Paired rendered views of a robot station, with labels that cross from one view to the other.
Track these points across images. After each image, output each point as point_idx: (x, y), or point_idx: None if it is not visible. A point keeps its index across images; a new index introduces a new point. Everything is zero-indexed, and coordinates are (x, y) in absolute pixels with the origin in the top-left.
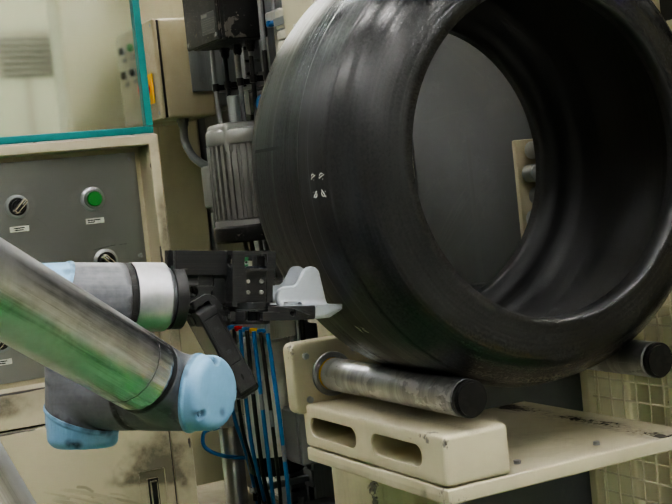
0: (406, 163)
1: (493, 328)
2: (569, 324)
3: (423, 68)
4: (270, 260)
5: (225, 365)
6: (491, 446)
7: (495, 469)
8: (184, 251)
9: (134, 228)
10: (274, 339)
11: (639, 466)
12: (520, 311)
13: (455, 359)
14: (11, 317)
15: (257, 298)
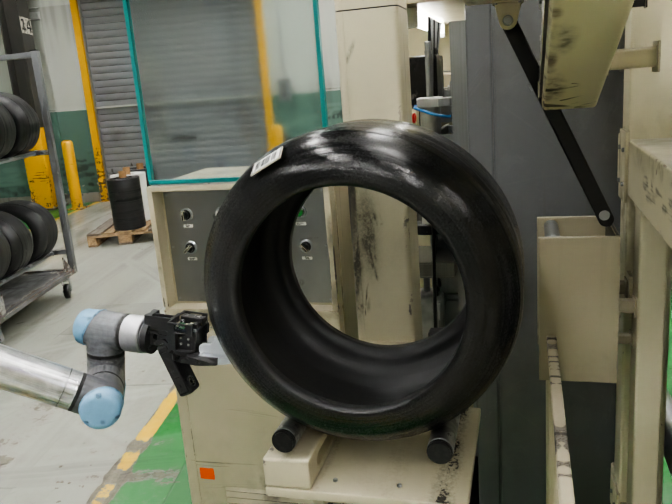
0: (232, 299)
1: (295, 406)
2: (353, 416)
3: (243, 241)
4: (188, 330)
5: (106, 399)
6: (296, 472)
7: (298, 485)
8: (148, 316)
9: (323, 229)
10: (426, 297)
11: (623, 461)
12: (439, 363)
13: (283, 413)
14: None
15: (186, 347)
